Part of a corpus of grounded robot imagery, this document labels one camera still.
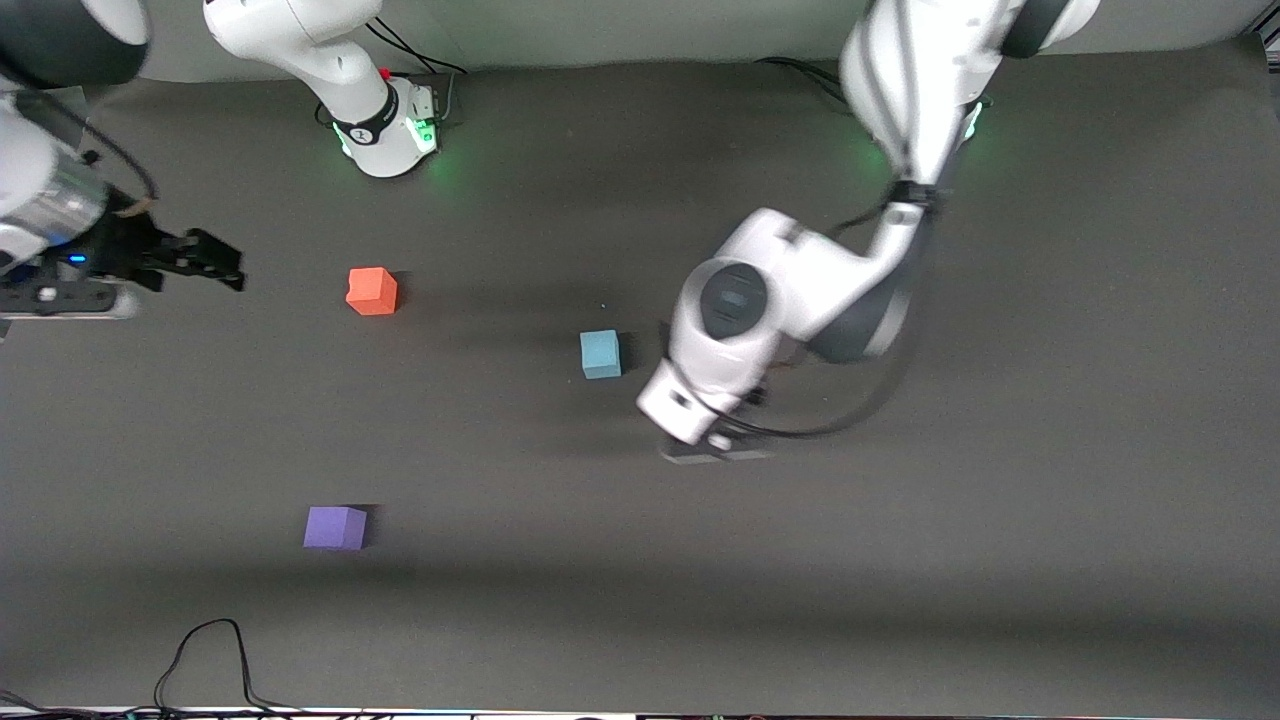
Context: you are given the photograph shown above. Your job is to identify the looped black table cable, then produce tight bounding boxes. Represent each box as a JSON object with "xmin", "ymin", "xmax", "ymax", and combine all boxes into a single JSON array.
[{"xmin": 153, "ymin": 618, "xmax": 301, "ymax": 713}]

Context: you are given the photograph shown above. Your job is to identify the orange foam block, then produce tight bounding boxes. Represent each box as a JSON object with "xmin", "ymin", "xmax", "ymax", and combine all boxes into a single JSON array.
[{"xmin": 346, "ymin": 267, "xmax": 399, "ymax": 317}]

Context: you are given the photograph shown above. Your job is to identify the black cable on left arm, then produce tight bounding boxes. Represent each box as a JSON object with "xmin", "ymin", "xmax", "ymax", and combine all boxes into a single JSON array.
[{"xmin": 742, "ymin": 185, "xmax": 943, "ymax": 441}]

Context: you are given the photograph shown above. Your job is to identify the purple foam block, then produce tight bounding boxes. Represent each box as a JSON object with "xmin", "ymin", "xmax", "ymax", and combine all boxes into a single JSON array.
[{"xmin": 303, "ymin": 506, "xmax": 368, "ymax": 552}]

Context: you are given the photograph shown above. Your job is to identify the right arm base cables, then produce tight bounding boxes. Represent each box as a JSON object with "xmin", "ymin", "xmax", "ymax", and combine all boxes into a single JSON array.
[{"xmin": 315, "ymin": 20, "xmax": 468, "ymax": 126}]

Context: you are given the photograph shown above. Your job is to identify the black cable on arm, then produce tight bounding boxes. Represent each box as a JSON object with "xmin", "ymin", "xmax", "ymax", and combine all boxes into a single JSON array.
[
  {"xmin": 742, "ymin": 185, "xmax": 943, "ymax": 441},
  {"xmin": 20, "ymin": 90, "xmax": 158, "ymax": 216}
]

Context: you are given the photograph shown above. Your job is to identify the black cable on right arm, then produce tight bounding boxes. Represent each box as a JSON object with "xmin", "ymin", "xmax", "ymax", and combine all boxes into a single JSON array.
[{"xmin": 20, "ymin": 90, "xmax": 158, "ymax": 216}]

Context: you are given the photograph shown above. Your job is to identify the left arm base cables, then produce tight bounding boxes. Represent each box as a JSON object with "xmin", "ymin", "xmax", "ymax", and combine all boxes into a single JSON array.
[{"xmin": 755, "ymin": 55, "xmax": 849, "ymax": 103}]

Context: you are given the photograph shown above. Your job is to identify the blue foam block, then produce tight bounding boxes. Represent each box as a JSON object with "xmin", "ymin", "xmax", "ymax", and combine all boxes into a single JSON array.
[{"xmin": 580, "ymin": 330, "xmax": 622, "ymax": 380}]

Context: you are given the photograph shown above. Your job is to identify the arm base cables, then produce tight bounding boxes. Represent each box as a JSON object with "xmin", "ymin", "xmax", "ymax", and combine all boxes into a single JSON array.
[
  {"xmin": 315, "ymin": 20, "xmax": 468, "ymax": 126},
  {"xmin": 755, "ymin": 55, "xmax": 849, "ymax": 103}
]

